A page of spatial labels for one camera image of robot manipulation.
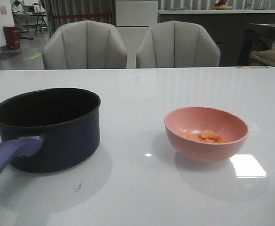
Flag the pink bowl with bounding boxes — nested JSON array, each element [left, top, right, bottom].
[[165, 107, 249, 163]]

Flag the orange ham slices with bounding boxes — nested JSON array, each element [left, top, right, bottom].
[[179, 129, 230, 143]]

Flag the right grey upholstered chair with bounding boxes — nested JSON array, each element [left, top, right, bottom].
[[136, 21, 220, 68]]

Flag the grey upholstered chair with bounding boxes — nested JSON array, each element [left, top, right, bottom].
[[136, 21, 220, 68], [42, 20, 127, 70]]

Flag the left grey upholstered chair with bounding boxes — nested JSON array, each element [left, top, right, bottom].
[[42, 20, 127, 70]]

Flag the dark blue saucepan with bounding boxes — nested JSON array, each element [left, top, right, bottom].
[[0, 88, 101, 173]]

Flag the white refrigerator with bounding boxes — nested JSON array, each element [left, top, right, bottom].
[[115, 0, 158, 68]]

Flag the red belt barrier stanchion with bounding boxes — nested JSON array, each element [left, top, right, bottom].
[[48, 12, 112, 38]]

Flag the grey kitchen counter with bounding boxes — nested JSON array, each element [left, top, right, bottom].
[[158, 9, 275, 66]]

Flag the grey pleated curtain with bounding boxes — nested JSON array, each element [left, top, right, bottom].
[[44, 0, 117, 38]]

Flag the fruit plate on counter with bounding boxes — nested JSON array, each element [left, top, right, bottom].
[[213, 0, 233, 10]]

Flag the dark washing machine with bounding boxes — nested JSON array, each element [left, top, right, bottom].
[[237, 24, 275, 66]]

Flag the red trash bin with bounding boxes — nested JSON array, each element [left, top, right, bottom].
[[3, 25, 21, 49]]

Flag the background work table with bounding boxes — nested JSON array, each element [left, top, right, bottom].
[[12, 10, 47, 34]]

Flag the tan cushion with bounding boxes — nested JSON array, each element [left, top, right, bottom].
[[249, 50, 275, 67]]

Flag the dark floor mat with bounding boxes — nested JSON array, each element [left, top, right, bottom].
[[0, 52, 22, 61]]

